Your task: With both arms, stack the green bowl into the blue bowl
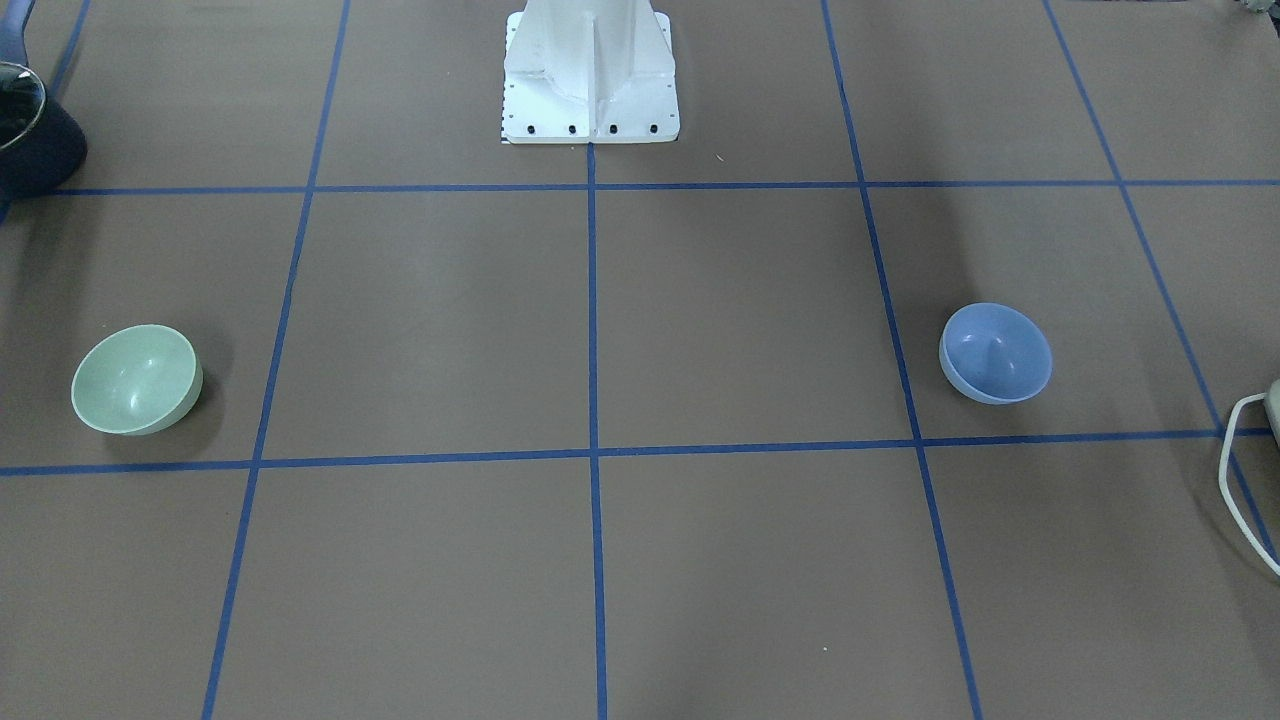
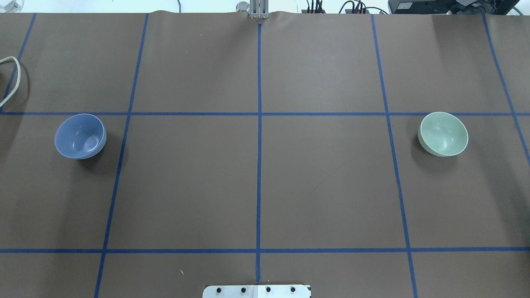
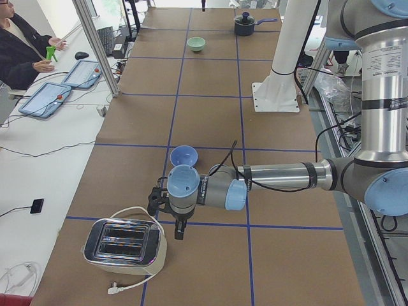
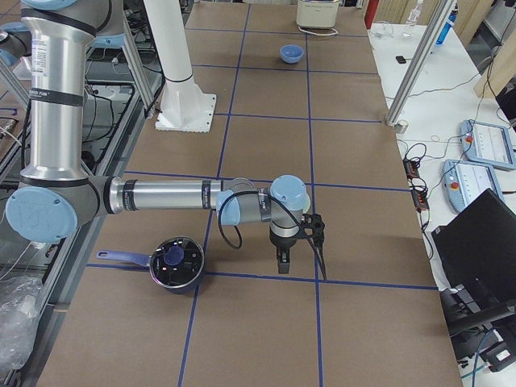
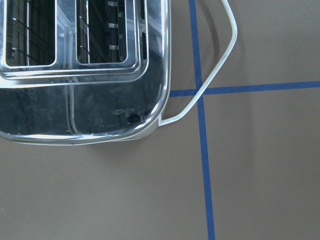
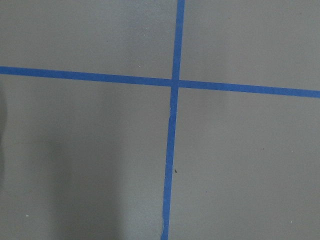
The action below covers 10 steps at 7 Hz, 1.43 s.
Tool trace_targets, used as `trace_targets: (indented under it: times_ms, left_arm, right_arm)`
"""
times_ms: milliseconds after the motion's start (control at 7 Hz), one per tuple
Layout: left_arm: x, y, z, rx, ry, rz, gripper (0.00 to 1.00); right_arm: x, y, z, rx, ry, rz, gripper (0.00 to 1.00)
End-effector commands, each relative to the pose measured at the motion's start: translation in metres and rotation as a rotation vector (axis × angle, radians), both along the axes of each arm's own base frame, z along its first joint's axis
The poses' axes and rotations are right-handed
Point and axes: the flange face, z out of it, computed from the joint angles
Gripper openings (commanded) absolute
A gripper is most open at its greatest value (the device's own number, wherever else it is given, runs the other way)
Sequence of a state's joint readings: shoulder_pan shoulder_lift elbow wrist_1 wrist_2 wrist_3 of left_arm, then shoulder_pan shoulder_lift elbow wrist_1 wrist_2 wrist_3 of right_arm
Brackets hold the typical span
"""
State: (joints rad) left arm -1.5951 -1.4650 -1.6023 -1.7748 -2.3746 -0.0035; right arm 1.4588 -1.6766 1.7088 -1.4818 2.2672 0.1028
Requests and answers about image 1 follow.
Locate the blue bowl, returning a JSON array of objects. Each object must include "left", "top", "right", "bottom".
[{"left": 938, "top": 302, "right": 1053, "bottom": 406}]

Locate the green bowl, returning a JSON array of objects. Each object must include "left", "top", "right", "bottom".
[{"left": 70, "top": 324, "right": 204, "bottom": 436}]

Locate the dark blue saucepan with lid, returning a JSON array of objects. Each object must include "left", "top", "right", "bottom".
[{"left": 1, "top": 1, "right": 88, "bottom": 201}]

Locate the white camera pedestal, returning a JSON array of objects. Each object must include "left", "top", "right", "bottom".
[{"left": 500, "top": 1, "right": 681, "bottom": 145}]

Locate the white toaster power cable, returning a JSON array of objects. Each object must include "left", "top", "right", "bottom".
[{"left": 1219, "top": 393, "right": 1280, "bottom": 578}]

